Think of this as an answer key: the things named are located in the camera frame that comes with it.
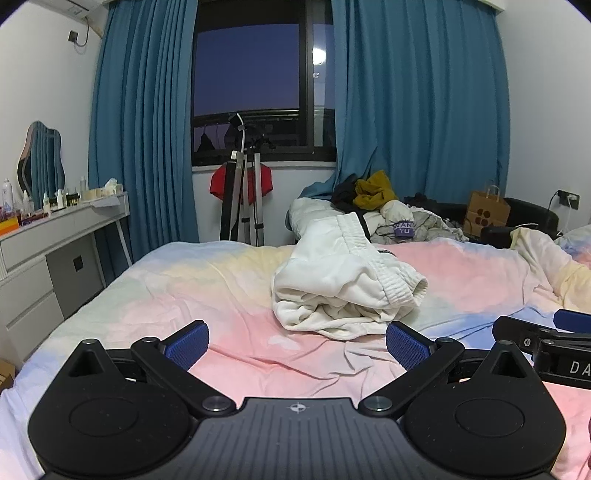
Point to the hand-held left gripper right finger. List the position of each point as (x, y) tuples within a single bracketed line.
[(408, 345)]

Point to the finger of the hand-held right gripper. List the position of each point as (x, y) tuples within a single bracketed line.
[(521, 330), (575, 321)]

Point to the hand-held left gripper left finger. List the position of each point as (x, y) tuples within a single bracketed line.
[(187, 344)]

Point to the white pants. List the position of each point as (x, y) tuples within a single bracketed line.
[(337, 277)]

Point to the pastel bedding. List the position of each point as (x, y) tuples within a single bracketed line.
[(184, 286)]

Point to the pastel pillow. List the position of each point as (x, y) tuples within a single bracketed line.
[(577, 244)]

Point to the black chair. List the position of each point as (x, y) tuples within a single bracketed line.
[(531, 212)]

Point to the grey garment with purple label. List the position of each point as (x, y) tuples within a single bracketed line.
[(415, 226)]

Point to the brown paper bag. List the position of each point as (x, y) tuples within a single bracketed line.
[(487, 212)]

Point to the mustard yellow garment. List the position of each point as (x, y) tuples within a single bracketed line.
[(374, 191)]

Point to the silver tripod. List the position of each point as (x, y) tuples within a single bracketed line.
[(241, 194)]

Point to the white padded coat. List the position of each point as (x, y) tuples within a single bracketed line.
[(314, 214)]

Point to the red cloth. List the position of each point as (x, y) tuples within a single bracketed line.
[(218, 182)]

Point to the black garment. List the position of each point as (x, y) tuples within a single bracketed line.
[(344, 191)]

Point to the cardboard box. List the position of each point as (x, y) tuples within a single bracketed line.
[(5, 376)]

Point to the white vanity desk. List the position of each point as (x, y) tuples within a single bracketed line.
[(27, 249)]

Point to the small white bottle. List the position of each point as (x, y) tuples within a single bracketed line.
[(46, 204), (27, 203)]

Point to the blue curtain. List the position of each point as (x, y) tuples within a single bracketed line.
[(138, 138), (415, 115)]

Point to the orange box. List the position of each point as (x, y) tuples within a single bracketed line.
[(8, 227)]

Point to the white spray bottle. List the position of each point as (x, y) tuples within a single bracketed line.
[(7, 203)]

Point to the wavy mirror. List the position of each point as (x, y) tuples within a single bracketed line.
[(39, 157)]

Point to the dark window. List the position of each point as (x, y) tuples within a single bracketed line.
[(249, 69)]

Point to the white air conditioner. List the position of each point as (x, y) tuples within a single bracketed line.
[(78, 10)]

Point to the wall socket with charger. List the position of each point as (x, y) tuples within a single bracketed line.
[(569, 199)]

